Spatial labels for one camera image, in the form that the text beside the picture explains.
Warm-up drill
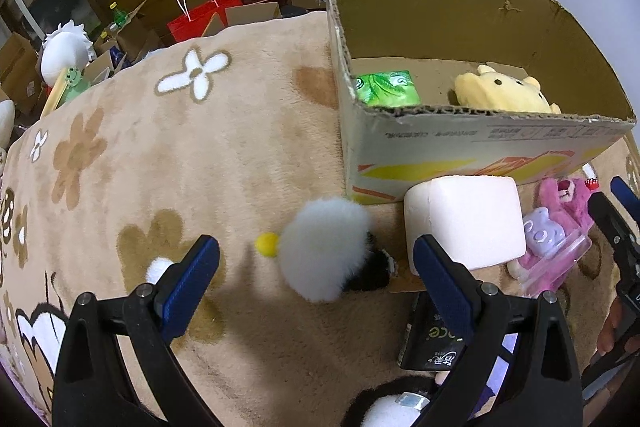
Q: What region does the white haired plush doll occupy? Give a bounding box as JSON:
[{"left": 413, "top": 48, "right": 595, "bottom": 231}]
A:
[{"left": 39, "top": 20, "right": 96, "bottom": 88}]

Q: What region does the beige floral blanket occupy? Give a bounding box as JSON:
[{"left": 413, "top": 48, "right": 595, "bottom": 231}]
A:
[{"left": 0, "top": 9, "right": 640, "bottom": 427}]

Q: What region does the white pink swirl cushion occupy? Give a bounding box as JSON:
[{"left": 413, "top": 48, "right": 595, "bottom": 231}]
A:
[{"left": 404, "top": 175, "right": 527, "bottom": 277}]

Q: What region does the large brown carton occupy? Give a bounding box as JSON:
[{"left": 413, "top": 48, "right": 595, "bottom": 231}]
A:
[{"left": 0, "top": 32, "right": 43, "bottom": 115}]

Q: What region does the clear plastic packaging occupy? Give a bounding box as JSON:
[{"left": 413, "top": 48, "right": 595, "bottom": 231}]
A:
[{"left": 520, "top": 227, "right": 593, "bottom": 298}]

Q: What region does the person's right hand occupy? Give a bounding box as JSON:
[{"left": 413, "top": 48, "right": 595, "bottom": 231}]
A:
[{"left": 596, "top": 294, "right": 626, "bottom": 355}]

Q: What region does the light purple plush toy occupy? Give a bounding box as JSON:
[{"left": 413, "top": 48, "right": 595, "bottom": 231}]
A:
[{"left": 521, "top": 207, "right": 568, "bottom": 256}]

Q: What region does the open cardboard box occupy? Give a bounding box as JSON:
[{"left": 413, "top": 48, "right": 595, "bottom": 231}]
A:
[{"left": 200, "top": 2, "right": 283, "bottom": 38}]

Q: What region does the printed cardboard box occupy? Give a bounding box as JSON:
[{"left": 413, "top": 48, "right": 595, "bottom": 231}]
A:
[{"left": 320, "top": 0, "right": 638, "bottom": 205}]

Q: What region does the yellow bear plush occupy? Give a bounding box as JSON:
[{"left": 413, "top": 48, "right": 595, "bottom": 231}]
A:
[{"left": 452, "top": 63, "right": 563, "bottom": 114}]

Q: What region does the white black fluffy plush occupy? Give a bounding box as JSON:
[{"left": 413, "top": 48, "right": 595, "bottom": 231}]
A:
[{"left": 277, "top": 198, "right": 398, "bottom": 304}]

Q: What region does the cardboard box with bottles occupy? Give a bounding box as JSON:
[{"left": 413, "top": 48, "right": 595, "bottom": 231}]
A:
[{"left": 92, "top": 0, "right": 161, "bottom": 68}]

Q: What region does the small yellow pom ball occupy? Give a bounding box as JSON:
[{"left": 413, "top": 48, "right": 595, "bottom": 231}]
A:
[{"left": 254, "top": 233, "right": 281, "bottom": 258}]

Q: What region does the green frog toy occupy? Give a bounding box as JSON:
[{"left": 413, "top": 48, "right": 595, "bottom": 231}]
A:
[{"left": 60, "top": 66, "right": 92, "bottom": 102}]

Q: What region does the red gift bag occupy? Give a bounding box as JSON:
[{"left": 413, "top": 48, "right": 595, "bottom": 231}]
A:
[{"left": 166, "top": 0, "right": 246, "bottom": 44}]

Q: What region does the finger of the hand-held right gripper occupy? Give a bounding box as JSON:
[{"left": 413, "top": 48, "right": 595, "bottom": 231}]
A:
[
  {"left": 587, "top": 192, "right": 640, "bottom": 290},
  {"left": 610, "top": 176, "right": 640, "bottom": 214}
]

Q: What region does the pink bear plush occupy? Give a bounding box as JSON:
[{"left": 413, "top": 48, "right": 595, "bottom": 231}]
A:
[{"left": 507, "top": 174, "right": 601, "bottom": 283}]

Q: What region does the black packet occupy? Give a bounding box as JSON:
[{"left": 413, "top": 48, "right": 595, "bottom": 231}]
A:
[{"left": 397, "top": 292, "right": 468, "bottom": 373}]

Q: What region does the green tissue pack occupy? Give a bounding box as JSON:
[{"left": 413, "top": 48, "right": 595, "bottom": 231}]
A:
[{"left": 352, "top": 69, "right": 421, "bottom": 106}]

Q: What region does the green bottle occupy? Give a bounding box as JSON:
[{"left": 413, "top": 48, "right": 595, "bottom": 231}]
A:
[{"left": 109, "top": 2, "right": 130, "bottom": 30}]

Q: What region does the yellow toy stick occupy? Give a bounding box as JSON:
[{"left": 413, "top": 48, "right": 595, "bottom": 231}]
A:
[{"left": 40, "top": 69, "right": 71, "bottom": 118}]

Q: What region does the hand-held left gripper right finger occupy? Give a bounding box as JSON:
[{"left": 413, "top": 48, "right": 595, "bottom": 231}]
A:
[{"left": 412, "top": 234, "right": 583, "bottom": 427}]

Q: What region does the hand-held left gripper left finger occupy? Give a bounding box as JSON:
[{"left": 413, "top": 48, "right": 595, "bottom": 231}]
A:
[{"left": 52, "top": 234, "right": 223, "bottom": 427}]

